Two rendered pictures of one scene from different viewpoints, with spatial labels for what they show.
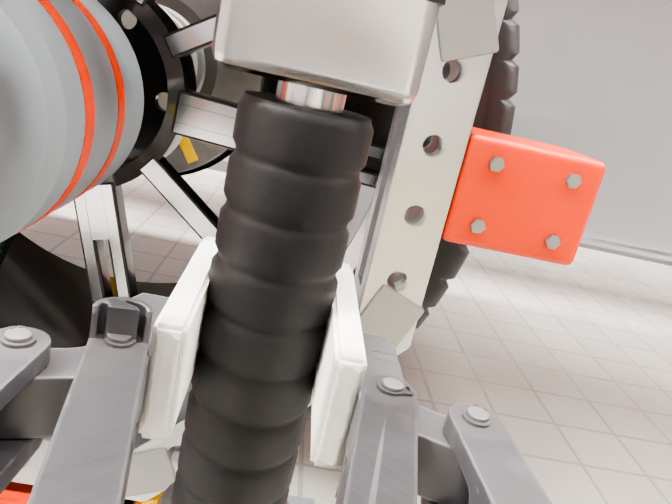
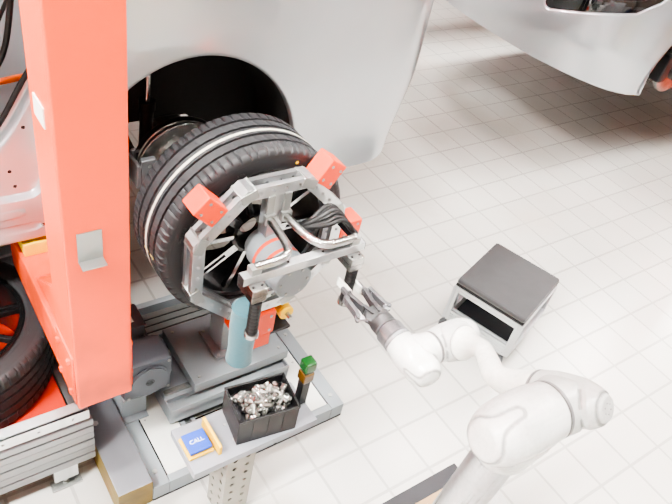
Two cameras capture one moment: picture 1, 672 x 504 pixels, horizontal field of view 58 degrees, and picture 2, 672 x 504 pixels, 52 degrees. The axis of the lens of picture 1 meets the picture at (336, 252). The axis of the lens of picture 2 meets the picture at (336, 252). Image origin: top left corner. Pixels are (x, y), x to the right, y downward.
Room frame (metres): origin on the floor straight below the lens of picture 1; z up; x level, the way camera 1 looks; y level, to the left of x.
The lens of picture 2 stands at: (-1.07, 1.03, 2.28)
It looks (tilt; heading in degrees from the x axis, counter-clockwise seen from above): 40 degrees down; 323
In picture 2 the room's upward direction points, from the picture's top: 14 degrees clockwise
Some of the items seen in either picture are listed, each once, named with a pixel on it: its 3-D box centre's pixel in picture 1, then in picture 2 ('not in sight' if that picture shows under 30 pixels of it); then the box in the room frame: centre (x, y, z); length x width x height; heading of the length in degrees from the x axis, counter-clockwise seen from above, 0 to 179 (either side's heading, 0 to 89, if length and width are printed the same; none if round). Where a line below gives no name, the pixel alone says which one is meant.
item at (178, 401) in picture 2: not in sight; (211, 360); (0.54, 0.28, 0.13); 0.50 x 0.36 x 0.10; 96
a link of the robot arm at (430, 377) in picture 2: not in sight; (418, 359); (-0.18, -0.03, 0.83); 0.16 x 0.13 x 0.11; 6
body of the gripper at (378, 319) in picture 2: not in sight; (378, 318); (0.00, 0.00, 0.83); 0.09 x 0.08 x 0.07; 6
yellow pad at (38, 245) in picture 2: not in sight; (40, 233); (0.79, 0.82, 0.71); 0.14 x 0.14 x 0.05; 6
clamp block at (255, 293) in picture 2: not in sight; (252, 286); (0.16, 0.36, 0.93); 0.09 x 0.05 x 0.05; 6
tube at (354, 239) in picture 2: not in sight; (321, 218); (0.27, 0.10, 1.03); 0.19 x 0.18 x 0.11; 6
